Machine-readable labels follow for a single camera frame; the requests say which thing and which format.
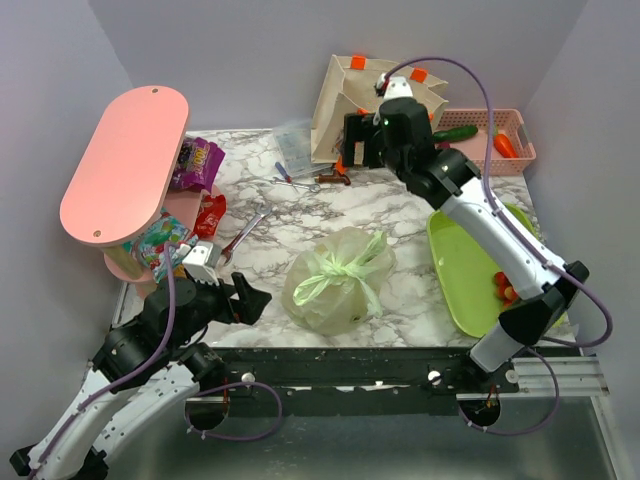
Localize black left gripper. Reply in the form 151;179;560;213
167;269;272;351

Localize beige tote bag orange handles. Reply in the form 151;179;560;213
310;55;448;164

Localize pale green plastic grocery bag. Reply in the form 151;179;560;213
281;227;396;336

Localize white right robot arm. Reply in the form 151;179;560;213
341;97;589;392

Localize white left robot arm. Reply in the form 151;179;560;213
10;273;272;479

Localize brown faucet tap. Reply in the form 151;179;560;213
315;170;351;186

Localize silver wrench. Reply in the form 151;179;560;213
221;205;273;265

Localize clear plastic box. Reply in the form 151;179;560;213
272;119;332;178

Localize small silver scissors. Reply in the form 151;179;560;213
270;177;321;193

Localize green cucumber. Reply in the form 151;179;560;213
432;125;478;144

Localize red snack packet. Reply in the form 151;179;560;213
194;194;227;239

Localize green white candy packet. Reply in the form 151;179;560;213
123;209;199;283

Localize orange carrot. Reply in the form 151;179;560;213
493;129;518;159

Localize pink perforated basket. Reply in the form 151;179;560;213
437;109;537;176

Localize purple snack packet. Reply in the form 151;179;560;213
169;137;225;191

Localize pink two-tier shelf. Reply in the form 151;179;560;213
59;85;206;286

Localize green plastic tray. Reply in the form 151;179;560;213
426;202;569;340

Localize red strawberry cluster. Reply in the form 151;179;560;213
493;271;519;308

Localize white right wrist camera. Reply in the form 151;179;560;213
374;74;414;101

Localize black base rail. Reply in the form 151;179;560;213
102;344;521;416

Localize blue handled screwdriver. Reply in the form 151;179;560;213
275;162;292;183

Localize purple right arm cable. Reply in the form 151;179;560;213
387;55;614;436

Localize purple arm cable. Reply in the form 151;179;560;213
27;242;284;480
387;55;614;436

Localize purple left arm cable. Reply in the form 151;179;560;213
27;242;284;480

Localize aluminium frame extrusion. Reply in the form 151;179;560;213
513;357;610;398

